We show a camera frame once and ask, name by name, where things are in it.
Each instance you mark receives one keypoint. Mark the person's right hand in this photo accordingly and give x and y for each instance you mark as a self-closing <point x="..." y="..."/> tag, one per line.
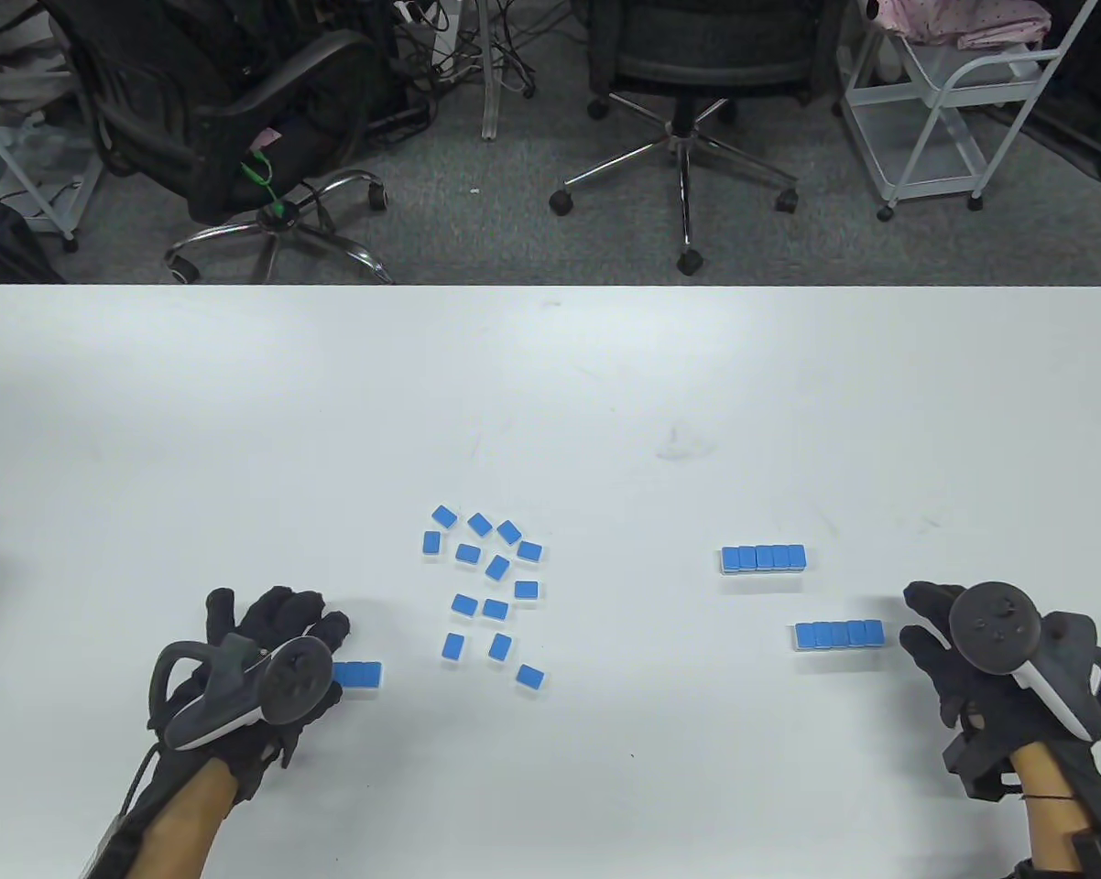
<point x="958" y="696"/>

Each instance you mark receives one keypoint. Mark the person's left hand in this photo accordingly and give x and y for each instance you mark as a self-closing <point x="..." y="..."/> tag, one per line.
<point x="280" y="613"/>

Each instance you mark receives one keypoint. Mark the blue mahjong tile wall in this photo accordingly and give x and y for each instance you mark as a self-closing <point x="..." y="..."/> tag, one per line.
<point x="360" y="675"/>
<point x="839" y="634"/>
<point x="761" y="558"/>

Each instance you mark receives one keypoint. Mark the blue mahjong tiles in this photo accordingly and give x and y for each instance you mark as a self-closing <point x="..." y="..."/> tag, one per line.
<point x="463" y="603"/>

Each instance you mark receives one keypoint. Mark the person's left forearm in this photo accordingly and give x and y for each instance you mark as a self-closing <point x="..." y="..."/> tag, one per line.
<point x="179" y="824"/>

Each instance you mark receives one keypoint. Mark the dark left forearm box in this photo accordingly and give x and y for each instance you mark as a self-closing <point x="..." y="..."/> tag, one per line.
<point x="109" y="851"/>

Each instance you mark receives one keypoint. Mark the grey left hand controller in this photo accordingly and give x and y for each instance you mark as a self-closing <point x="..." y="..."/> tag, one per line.
<point x="299" y="678"/>

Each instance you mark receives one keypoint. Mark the grey hand controller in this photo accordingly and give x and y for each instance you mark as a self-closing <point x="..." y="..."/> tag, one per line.
<point x="299" y="678"/>
<point x="995" y="627"/>

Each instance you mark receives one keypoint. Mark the black right wrist module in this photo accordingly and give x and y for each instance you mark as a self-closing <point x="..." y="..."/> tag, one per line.
<point x="970" y="771"/>

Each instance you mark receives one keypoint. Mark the grey right hand controller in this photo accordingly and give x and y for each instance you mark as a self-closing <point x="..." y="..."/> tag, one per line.
<point x="995" y="627"/>

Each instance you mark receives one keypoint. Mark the black office chair with armrests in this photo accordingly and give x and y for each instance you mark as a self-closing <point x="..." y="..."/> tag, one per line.
<point x="230" y="156"/>

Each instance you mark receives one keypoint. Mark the black backpack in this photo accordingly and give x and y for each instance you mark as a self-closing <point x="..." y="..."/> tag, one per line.
<point x="1" y="247"/>

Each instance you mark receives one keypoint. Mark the pink tag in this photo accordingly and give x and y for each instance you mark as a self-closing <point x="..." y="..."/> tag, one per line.
<point x="267" y="139"/>

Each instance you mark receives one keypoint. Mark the white metal rack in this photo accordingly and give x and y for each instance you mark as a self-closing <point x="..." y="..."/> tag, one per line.
<point x="19" y="172"/>

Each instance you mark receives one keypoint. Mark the white metal cart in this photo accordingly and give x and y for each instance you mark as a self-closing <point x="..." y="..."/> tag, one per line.
<point x="921" y="146"/>

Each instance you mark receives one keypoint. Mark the white power strip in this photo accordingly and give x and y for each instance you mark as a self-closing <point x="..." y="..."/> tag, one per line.
<point x="441" y="37"/>

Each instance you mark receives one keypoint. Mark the pile of white cloth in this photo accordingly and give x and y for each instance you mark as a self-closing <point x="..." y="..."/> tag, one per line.
<point x="10" y="78"/>

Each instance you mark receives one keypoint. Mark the black office chair chrome base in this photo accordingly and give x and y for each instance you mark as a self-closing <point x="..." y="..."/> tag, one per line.
<point x="715" y="69"/>

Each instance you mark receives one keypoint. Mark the pink cloth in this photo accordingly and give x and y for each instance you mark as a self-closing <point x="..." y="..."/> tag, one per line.
<point x="972" y="18"/>

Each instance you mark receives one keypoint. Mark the clear white post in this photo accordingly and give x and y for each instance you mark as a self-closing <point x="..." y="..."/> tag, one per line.
<point x="489" y="92"/>

